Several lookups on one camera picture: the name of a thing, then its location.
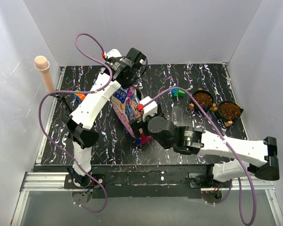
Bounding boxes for pink pet food bag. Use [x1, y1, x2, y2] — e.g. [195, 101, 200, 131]
[111, 86, 152, 145]

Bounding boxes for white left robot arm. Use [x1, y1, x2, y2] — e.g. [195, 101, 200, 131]
[62, 50, 148, 188]

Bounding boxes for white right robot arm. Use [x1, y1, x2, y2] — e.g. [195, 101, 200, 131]
[130, 115, 280, 187]

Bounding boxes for blue green toy blocks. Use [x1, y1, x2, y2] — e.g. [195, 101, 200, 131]
[171, 89, 185, 99]

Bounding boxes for black bowl with logo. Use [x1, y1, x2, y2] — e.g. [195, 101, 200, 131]
[192, 89, 216, 113]

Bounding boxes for colourful cube toy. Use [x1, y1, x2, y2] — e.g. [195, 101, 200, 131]
[73, 93, 86, 103]

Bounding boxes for pink microphone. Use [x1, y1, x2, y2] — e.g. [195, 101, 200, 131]
[34, 56, 55, 93]

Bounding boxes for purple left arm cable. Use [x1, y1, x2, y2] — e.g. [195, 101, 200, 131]
[38, 32, 114, 214]

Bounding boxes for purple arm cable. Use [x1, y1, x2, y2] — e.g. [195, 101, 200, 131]
[38, 32, 114, 214]
[138, 87, 258, 226]

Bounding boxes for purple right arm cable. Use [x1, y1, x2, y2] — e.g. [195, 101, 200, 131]
[138, 87, 258, 226]

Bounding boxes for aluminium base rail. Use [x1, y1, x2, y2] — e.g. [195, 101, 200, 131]
[10, 171, 283, 226]

